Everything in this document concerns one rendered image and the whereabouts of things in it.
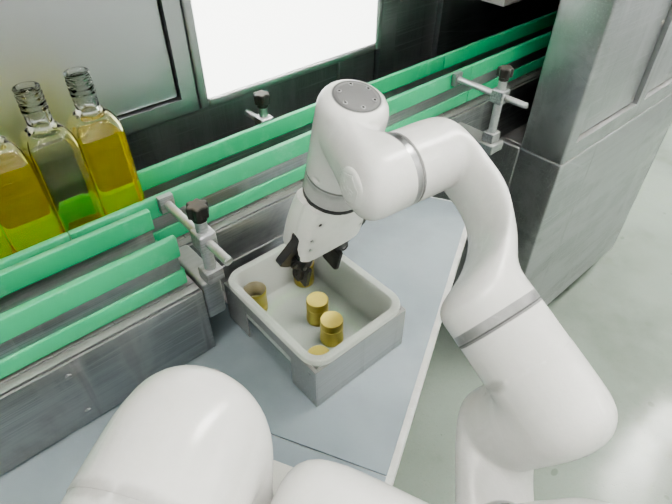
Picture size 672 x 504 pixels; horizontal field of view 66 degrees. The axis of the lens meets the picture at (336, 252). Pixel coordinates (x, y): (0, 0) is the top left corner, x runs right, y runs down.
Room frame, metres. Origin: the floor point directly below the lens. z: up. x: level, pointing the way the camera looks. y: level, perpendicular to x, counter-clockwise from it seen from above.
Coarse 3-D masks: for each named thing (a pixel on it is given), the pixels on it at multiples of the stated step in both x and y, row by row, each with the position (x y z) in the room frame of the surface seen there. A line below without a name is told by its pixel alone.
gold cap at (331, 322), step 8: (328, 312) 0.51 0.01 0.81; (336, 312) 0.51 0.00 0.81; (320, 320) 0.50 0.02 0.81; (328, 320) 0.50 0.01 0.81; (336, 320) 0.50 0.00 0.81; (320, 328) 0.50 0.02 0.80; (328, 328) 0.48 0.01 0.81; (336, 328) 0.48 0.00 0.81; (320, 336) 0.50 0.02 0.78; (328, 336) 0.48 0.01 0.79; (336, 336) 0.48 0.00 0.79; (328, 344) 0.48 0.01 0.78; (336, 344) 0.48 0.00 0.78
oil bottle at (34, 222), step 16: (0, 144) 0.52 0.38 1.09; (16, 144) 0.53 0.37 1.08; (0, 160) 0.50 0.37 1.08; (16, 160) 0.51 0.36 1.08; (0, 176) 0.49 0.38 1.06; (16, 176) 0.50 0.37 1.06; (32, 176) 0.51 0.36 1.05; (0, 192) 0.49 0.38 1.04; (16, 192) 0.50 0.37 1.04; (32, 192) 0.51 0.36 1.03; (0, 208) 0.48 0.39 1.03; (16, 208) 0.49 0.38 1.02; (32, 208) 0.50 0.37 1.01; (48, 208) 0.52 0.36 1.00; (0, 224) 0.50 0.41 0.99; (16, 224) 0.49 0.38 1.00; (32, 224) 0.50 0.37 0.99; (48, 224) 0.51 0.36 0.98; (16, 240) 0.48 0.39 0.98; (32, 240) 0.49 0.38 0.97
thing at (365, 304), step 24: (264, 264) 0.60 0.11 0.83; (240, 288) 0.54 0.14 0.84; (288, 288) 0.60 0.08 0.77; (312, 288) 0.60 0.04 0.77; (336, 288) 0.60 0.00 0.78; (360, 288) 0.56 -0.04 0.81; (384, 288) 0.54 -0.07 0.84; (264, 312) 0.49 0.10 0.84; (288, 312) 0.55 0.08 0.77; (360, 312) 0.55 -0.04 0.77; (384, 312) 0.49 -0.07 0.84; (288, 336) 0.45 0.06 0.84; (312, 336) 0.50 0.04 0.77; (360, 336) 0.45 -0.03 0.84; (312, 360) 0.41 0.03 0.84
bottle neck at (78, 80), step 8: (64, 72) 0.59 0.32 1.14; (72, 72) 0.60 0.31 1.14; (80, 72) 0.61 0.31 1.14; (88, 72) 0.60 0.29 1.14; (72, 80) 0.58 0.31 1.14; (80, 80) 0.59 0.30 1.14; (88, 80) 0.59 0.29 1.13; (72, 88) 0.58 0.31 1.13; (80, 88) 0.58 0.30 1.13; (88, 88) 0.59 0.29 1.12; (72, 96) 0.59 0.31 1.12; (80, 96) 0.58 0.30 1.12; (88, 96) 0.59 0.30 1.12; (96, 96) 0.60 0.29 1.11; (80, 104) 0.58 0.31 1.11; (88, 104) 0.59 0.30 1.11; (96, 104) 0.59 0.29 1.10; (80, 112) 0.58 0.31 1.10; (88, 112) 0.58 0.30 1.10
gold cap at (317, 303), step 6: (312, 294) 0.55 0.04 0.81; (318, 294) 0.55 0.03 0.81; (324, 294) 0.55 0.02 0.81; (306, 300) 0.54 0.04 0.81; (312, 300) 0.54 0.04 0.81; (318, 300) 0.54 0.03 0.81; (324, 300) 0.54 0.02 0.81; (306, 306) 0.54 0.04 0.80; (312, 306) 0.52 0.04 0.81; (318, 306) 0.52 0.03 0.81; (324, 306) 0.53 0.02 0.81; (312, 312) 0.53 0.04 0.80; (318, 312) 0.52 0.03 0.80; (324, 312) 0.53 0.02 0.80; (312, 318) 0.52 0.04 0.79; (318, 318) 0.52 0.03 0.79; (312, 324) 0.52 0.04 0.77; (318, 324) 0.52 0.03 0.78
